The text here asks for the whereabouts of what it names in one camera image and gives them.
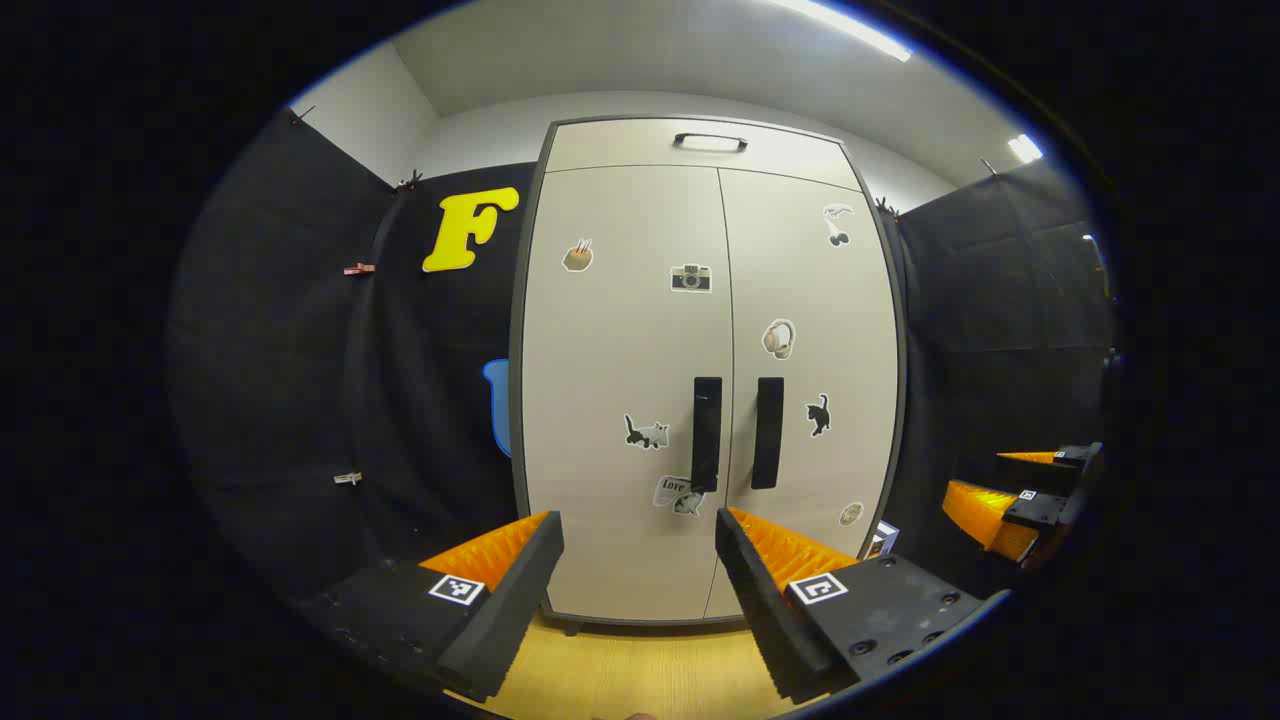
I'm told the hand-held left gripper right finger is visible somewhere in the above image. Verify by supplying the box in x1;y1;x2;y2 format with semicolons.
714;506;1011;706

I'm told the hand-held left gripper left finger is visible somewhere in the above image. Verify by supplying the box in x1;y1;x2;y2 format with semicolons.
295;510;566;704

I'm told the white cabinet door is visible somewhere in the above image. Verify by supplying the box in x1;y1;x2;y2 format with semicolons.
522;165;734;621
705;168;901;619

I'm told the white double-door shoe cabinet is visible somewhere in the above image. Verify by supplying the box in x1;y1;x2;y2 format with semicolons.
508;115;909;633

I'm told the black backdrop cloth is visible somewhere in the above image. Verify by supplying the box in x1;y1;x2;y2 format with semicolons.
165;105;1121;601

